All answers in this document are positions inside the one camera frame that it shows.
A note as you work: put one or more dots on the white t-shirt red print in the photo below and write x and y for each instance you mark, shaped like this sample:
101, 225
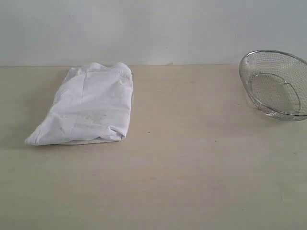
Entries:
92, 105

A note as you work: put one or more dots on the metal wire mesh basket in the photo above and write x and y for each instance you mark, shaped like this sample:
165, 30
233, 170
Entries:
276, 83

